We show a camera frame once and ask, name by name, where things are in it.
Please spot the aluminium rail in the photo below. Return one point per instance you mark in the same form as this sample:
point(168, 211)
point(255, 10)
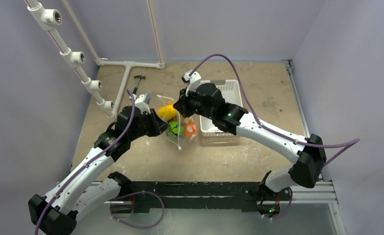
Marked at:
point(332, 203)

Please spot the small black hammer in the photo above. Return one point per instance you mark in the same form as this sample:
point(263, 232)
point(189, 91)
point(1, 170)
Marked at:
point(138, 78)

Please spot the clear zip top bag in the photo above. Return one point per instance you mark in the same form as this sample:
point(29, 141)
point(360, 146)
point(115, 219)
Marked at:
point(180, 142)

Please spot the black base bar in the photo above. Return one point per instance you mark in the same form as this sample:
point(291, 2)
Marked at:
point(192, 194)

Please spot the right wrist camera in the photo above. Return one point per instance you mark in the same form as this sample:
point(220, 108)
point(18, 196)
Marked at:
point(192, 79)

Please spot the green watermelon toy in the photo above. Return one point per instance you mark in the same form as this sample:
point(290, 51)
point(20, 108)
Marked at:
point(175, 129)

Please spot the white pvc pipe frame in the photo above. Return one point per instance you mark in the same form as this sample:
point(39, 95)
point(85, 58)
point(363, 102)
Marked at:
point(50, 19)

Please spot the yellow mango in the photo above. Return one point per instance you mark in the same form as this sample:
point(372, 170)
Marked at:
point(167, 113)

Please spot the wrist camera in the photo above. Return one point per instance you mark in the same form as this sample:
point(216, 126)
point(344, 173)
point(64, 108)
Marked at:
point(192, 79)
point(140, 104)

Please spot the white plastic basket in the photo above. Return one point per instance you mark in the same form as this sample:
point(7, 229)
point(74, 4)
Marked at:
point(211, 135)

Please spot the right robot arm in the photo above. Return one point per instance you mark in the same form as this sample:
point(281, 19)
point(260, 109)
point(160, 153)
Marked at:
point(306, 160)

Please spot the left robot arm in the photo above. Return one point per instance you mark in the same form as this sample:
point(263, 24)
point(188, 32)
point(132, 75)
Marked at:
point(59, 210)

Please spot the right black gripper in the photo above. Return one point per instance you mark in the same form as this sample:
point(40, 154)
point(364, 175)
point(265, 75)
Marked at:
point(184, 104)

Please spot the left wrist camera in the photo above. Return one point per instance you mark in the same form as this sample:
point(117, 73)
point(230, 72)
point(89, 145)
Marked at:
point(140, 104)

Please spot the orange fruit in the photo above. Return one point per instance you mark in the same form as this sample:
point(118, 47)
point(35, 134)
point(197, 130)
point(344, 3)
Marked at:
point(190, 130)

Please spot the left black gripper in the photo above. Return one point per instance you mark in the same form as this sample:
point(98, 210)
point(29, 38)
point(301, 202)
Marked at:
point(158, 125)

